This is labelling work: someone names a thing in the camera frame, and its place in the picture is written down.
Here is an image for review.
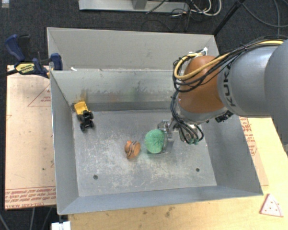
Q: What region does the brown cardboard board red print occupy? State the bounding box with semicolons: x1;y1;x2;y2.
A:
4;65;270;211

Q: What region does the yellow and black toy truck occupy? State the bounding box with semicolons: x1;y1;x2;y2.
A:
73;101;95;132

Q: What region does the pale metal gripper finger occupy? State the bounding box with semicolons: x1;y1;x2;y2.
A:
164;129;176;153
157;119;171;132

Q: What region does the orange-brown striped toy food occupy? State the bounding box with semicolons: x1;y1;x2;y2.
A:
124;140;141;160

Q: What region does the green round sponge ball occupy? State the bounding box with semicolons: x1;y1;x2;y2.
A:
144;128;166;155

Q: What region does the grey metal bin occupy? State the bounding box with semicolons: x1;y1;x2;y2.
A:
46;27;264;216

